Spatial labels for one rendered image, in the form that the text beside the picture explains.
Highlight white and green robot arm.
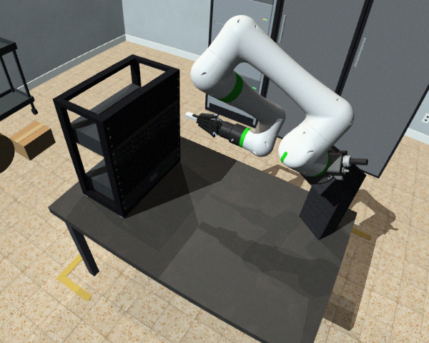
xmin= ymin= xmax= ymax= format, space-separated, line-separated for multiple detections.
xmin=191 ymin=15 xmax=368 ymax=184

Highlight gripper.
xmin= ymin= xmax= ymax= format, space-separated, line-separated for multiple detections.
xmin=185 ymin=112 xmax=234 ymax=140

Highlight black server rack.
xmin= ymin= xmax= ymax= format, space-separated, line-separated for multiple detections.
xmin=53 ymin=54 xmax=181 ymax=218

